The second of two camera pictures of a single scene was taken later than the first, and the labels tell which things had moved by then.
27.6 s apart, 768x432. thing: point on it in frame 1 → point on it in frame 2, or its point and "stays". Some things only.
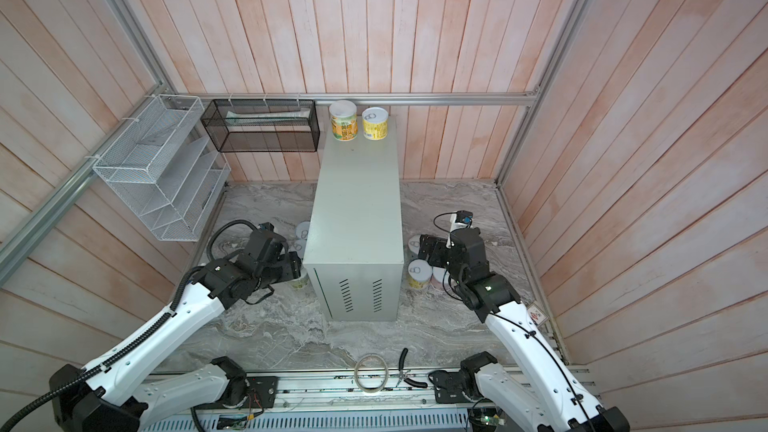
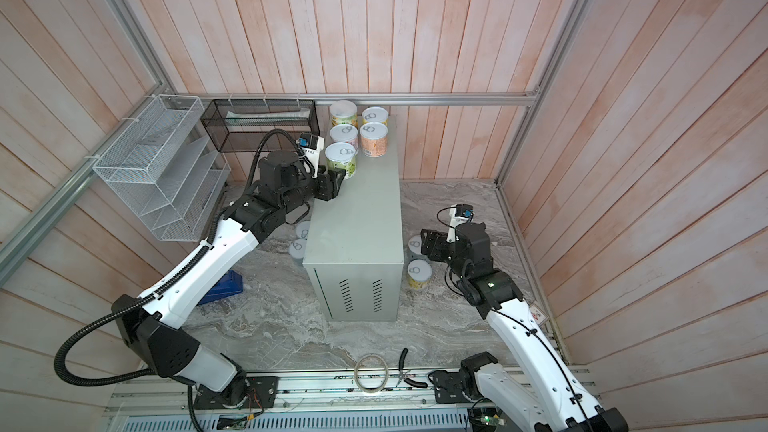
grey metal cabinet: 353,248 stays
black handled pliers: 404,373 stays
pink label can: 437,276 → 374,139
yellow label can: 374,123 stays
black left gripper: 291,263 → 328,187
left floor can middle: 299,246 stays
